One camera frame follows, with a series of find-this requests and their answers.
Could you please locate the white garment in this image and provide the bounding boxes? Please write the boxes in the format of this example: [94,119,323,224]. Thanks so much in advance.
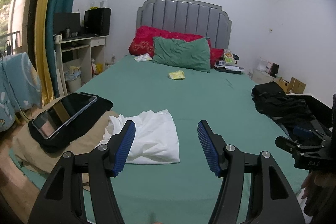
[100,110,180,165]

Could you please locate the person's right hand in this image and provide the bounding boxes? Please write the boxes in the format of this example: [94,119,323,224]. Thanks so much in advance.
[301,172,335,200]

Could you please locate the green bed sheet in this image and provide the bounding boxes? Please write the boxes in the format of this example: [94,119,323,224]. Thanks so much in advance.
[7,54,309,224]

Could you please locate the black folded cloth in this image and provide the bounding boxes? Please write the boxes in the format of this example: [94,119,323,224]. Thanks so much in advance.
[29,92,113,153]

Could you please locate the cardboard boxes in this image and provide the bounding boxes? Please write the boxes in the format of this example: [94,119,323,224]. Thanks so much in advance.
[276,77,306,94]

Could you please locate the tablet with dark screen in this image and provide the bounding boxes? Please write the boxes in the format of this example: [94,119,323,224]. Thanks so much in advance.
[29,93,98,140]

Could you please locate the beige folded blanket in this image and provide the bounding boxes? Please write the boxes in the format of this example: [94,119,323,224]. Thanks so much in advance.
[11,110,119,177]

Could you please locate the white trash bin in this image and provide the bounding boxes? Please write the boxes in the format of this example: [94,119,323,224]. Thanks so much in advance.
[64,65,81,93]

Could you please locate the stack of books and magazines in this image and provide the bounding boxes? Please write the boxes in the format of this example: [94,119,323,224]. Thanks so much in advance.
[214,49,244,75]

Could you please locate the yellow snack packet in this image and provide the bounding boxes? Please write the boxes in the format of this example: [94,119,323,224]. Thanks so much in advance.
[168,70,186,80]

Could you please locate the black small speaker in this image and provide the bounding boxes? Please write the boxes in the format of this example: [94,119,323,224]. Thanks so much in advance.
[269,63,279,78]

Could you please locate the white nightstand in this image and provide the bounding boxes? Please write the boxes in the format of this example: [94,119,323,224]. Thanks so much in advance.
[251,59,276,84]

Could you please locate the beige desk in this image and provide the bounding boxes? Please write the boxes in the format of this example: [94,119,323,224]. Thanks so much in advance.
[54,36,106,96]

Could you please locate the green pillow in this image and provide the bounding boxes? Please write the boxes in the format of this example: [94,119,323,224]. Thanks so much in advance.
[153,36,211,73]

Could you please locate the blue patterned cloth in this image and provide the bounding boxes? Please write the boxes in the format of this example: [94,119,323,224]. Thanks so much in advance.
[0,52,42,131]

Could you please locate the red pillow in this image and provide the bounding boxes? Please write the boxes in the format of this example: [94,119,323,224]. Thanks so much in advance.
[127,25,225,68]

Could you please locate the black pc tower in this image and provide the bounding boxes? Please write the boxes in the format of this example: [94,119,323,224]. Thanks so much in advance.
[84,7,112,36]

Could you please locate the black computer monitor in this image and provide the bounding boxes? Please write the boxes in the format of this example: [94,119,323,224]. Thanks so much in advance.
[53,12,81,35]

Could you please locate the grey padded headboard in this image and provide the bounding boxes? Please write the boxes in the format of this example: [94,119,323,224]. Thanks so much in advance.
[136,0,232,49]

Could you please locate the yellow teal curtain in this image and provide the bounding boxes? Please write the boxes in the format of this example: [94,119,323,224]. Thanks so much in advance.
[34,0,74,105]

